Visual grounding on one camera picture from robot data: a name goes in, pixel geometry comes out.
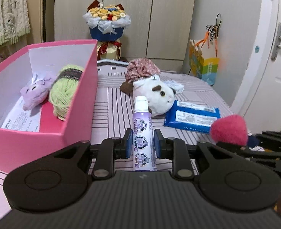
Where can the flower bouquet blue wrap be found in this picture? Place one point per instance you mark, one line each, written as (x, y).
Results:
(106, 25)

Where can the grey wardrobe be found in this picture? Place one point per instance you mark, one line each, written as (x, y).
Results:
(159, 29)

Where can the colourful paper gift bag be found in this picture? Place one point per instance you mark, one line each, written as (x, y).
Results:
(204, 59)

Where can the keys bunch on hook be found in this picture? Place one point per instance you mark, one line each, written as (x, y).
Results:
(213, 30)

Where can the green yarn ball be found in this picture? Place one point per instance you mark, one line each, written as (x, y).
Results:
(64, 88)

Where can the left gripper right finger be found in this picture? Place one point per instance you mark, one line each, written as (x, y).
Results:
(175, 150)

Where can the purple white bottle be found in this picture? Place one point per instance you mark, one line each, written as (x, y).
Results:
(144, 156)

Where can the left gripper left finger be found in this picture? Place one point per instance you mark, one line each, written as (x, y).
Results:
(107, 152)

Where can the white door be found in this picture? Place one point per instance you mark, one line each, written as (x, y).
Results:
(259, 97)

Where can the red card in box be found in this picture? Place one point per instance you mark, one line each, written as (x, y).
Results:
(49, 123)

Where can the pink felt heart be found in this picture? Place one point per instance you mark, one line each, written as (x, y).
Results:
(230, 129)

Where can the purple plush toy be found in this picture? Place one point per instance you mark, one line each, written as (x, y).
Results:
(35, 93)

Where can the pink storage box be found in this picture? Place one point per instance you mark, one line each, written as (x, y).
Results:
(28, 135)

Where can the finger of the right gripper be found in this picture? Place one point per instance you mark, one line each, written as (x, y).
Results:
(245, 152)
(264, 139)

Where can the white brown plush toy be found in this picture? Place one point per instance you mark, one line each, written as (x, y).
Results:
(160, 96)

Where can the small white tissue pack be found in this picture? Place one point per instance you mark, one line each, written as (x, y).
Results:
(177, 87)

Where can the silver door handle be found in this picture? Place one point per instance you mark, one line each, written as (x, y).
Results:
(277, 43)

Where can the pink floral scrunchie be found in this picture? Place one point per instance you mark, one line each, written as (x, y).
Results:
(140, 68)

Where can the white paper sheet in box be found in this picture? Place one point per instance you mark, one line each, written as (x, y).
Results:
(16, 118)

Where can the blue wet wipes pack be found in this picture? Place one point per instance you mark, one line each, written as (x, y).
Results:
(191, 117)

